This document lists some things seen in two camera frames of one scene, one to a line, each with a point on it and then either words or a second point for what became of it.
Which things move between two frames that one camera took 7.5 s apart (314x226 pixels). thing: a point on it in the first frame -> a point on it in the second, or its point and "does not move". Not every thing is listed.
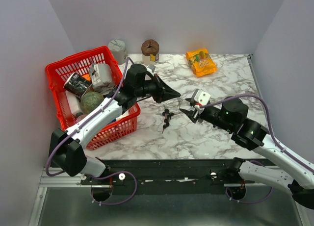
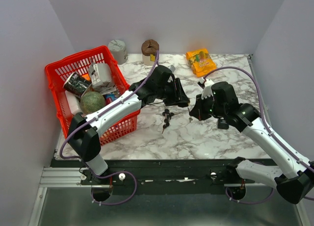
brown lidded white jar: [150, 50] does not move
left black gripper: [164, 91] -> [179, 96]
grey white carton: [101, 76] does not move
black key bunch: [168, 114] does not move
